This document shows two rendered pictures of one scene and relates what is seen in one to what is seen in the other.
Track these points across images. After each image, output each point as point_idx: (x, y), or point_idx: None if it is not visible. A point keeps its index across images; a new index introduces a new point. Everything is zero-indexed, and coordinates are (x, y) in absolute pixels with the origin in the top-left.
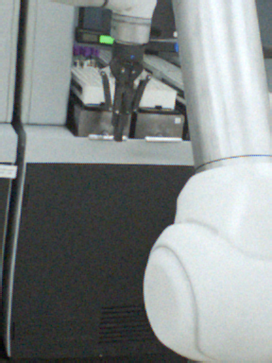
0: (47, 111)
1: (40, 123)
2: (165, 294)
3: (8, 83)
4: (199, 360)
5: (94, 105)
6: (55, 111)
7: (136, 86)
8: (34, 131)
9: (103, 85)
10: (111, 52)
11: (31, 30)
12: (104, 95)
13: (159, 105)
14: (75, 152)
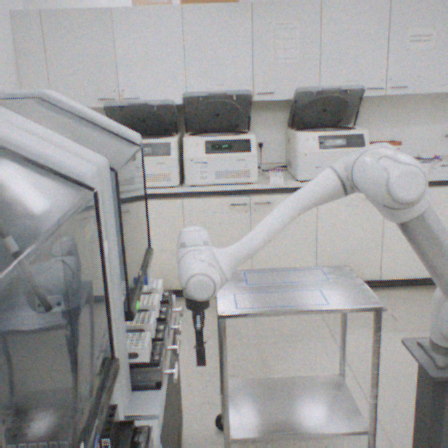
0: (128, 389)
1: (128, 403)
2: None
3: (121, 390)
4: None
5: (155, 357)
6: (129, 385)
7: (136, 326)
8: (147, 409)
9: (198, 334)
10: (196, 308)
11: (119, 335)
12: (198, 341)
13: (156, 328)
14: (163, 400)
